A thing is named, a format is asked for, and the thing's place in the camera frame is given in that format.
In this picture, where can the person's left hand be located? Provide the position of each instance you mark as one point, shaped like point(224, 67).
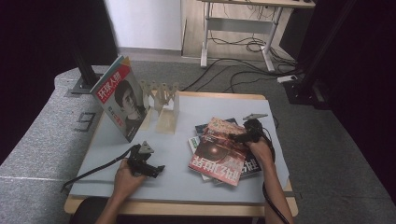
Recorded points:
point(126, 182)

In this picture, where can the black curtain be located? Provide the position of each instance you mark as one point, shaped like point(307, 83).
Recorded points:
point(367, 93)
point(37, 62)

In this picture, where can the person's right hand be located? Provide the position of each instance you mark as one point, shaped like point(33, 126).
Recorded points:
point(264, 155)

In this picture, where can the person's dark trouser leg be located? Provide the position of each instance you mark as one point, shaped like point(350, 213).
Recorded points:
point(87, 211)

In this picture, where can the wooden table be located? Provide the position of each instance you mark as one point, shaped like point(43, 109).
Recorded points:
point(186, 209)

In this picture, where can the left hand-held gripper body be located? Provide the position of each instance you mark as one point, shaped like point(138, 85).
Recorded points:
point(138, 161)

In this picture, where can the red-brown magazine with sphere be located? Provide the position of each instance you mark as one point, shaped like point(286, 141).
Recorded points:
point(218, 155)

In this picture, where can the white power strip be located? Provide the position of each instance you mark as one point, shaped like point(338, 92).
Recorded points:
point(287, 79)

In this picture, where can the portrait magazine with red banner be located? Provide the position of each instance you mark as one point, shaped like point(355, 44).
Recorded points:
point(124, 99)

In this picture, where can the wooden expandable book rack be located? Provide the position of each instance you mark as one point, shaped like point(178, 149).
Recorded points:
point(166, 119)

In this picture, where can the dark blue cracked-rock magazine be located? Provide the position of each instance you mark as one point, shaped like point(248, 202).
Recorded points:
point(252, 166)

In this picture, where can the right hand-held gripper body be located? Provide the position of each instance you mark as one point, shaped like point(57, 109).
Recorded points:
point(254, 130)

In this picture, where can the white frame desk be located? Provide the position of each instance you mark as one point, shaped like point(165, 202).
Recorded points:
point(239, 25)

